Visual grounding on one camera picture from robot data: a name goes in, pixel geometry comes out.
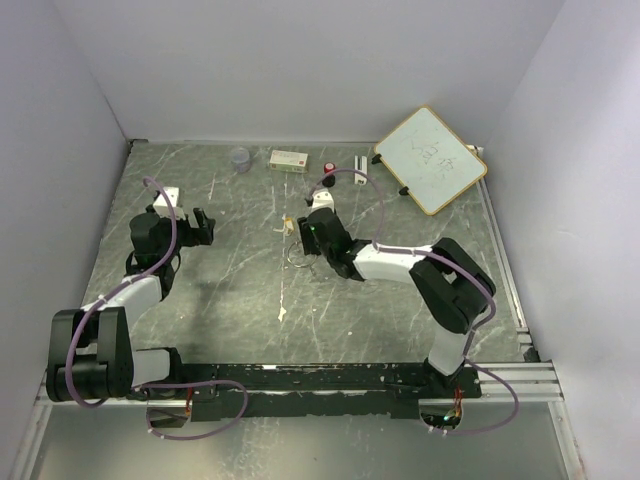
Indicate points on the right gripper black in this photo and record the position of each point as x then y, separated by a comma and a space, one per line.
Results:
307, 234

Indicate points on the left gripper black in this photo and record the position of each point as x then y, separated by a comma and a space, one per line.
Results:
198, 236

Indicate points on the large silver keyring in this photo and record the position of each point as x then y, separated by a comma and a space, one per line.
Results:
296, 258

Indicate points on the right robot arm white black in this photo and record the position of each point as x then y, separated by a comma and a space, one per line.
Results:
452, 285

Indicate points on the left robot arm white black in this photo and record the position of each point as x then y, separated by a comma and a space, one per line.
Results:
105, 365

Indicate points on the red black stamp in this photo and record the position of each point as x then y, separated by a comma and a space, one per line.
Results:
328, 180

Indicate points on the white green cardboard box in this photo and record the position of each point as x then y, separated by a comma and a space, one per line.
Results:
288, 161

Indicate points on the clear plastic cup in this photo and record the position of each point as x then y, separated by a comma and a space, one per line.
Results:
240, 159

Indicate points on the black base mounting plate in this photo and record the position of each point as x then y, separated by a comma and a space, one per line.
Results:
397, 390

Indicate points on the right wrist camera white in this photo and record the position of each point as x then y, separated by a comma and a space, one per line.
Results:
322, 199

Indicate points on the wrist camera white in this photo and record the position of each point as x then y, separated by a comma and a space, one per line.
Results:
322, 199
170, 198

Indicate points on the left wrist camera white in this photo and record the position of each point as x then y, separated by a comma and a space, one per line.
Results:
170, 198

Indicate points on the small whiteboard yellow frame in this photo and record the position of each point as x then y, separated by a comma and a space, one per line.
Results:
430, 160

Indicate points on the aluminium rail frame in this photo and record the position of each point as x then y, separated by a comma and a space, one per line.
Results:
238, 301

